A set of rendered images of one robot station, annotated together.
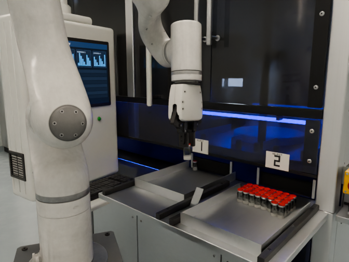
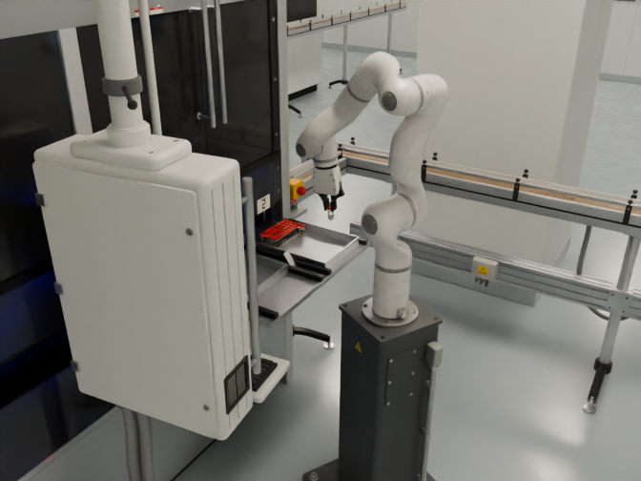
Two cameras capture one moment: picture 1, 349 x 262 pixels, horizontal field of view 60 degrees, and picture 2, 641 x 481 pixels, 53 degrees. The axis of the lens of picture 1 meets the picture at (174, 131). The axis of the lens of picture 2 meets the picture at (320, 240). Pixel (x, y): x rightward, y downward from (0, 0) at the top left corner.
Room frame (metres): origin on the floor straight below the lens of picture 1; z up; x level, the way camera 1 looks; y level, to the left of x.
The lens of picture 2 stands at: (1.24, 2.03, 2.06)
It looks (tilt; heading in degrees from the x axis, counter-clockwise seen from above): 27 degrees down; 259
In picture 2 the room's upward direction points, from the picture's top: straight up
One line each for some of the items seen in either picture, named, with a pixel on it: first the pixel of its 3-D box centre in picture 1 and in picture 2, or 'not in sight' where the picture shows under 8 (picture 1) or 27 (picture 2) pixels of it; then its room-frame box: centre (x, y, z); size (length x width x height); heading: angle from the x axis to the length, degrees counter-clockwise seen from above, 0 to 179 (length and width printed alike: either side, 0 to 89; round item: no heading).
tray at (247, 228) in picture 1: (247, 212); (305, 242); (0.87, -0.23, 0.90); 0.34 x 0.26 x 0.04; 137
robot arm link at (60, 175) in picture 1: (57, 140); (387, 234); (0.69, 0.28, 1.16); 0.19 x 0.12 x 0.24; 31
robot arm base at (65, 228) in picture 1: (66, 229); (391, 288); (0.67, 0.26, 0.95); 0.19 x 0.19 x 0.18
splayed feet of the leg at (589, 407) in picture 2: not in sight; (601, 372); (-0.58, -0.20, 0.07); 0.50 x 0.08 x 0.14; 48
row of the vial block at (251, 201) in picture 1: (260, 201); (287, 236); (0.94, -0.29, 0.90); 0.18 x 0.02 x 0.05; 47
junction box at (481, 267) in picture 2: not in sight; (484, 268); (-0.08, -0.57, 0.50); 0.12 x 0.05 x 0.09; 138
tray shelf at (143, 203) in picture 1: (210, 201); (272, 263); (1.02, -0.13, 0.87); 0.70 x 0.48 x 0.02; 48
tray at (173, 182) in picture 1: (186, 178); (230, 271); (1.18, -0.05, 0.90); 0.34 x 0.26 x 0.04; 138
